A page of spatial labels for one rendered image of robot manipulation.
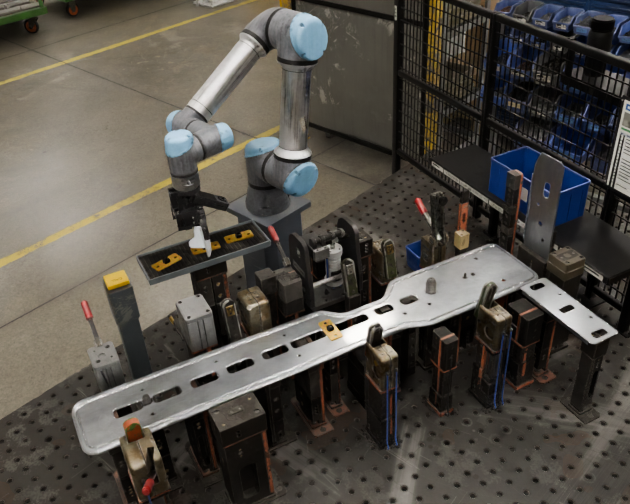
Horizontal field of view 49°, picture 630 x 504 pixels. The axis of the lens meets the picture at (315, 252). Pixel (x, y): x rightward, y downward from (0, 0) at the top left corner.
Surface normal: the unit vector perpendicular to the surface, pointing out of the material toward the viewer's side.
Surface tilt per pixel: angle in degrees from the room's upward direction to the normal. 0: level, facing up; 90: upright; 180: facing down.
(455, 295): 0
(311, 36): 83
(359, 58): 89
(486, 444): 0
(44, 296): 0
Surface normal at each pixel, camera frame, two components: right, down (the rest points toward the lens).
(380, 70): -0.66, 0.48
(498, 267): -0.05, -0.82
